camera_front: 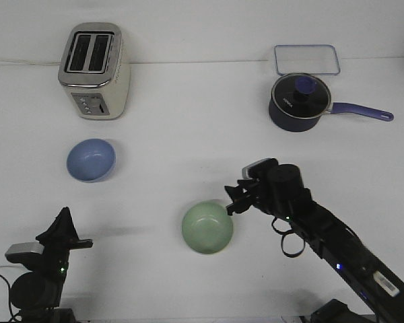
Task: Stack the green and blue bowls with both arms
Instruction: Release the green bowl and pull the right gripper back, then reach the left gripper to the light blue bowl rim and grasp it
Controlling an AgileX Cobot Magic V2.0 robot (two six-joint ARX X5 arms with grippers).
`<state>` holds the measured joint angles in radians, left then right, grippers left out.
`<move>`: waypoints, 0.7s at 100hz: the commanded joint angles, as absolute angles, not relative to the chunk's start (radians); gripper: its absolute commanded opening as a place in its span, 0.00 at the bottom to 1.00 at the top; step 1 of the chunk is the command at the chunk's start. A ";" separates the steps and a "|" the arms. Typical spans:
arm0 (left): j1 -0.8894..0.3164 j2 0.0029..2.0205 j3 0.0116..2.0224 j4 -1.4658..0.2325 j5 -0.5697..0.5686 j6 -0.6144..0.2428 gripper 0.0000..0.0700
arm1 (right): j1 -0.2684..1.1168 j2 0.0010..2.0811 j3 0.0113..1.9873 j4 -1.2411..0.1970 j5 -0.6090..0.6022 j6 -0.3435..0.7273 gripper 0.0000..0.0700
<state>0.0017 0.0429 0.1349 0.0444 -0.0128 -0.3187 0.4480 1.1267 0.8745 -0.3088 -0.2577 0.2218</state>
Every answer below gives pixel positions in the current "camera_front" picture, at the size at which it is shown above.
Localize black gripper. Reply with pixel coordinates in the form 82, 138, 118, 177
224, 167, 276, 216
35, 207, 93, 269

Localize green bowl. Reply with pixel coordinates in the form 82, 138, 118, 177
181, 201, 234, 254

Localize blue bowl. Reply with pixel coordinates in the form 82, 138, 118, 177
65, 138, 116, 183

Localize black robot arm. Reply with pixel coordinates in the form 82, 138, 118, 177
225, 158, 404, 322
5, 207, 93, 322

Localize dark blue saucepan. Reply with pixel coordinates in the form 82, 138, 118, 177
269, 93, 394, 132

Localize glass pot lid blue knob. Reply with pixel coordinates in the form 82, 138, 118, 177
271, 73, 332, 120

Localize clear blue-rimmed food container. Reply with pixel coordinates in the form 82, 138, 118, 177
273, 44, 341, 75

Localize cream and steel toaster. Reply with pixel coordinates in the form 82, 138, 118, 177
58, 22, 131, 120

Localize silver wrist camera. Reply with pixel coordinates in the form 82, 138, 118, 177
5, 242, 44, 264
242, 158, 279, 180

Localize right black cable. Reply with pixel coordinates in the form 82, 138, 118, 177
271, 216, 307, 259

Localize black cable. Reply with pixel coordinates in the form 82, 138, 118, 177
271, 216, 307, 259
0, 268, 23, 322

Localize left black cable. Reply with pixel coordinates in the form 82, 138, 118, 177
0, 268, 23, 322

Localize white toaster power cord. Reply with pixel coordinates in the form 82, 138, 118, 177
0, 58, 62, 67

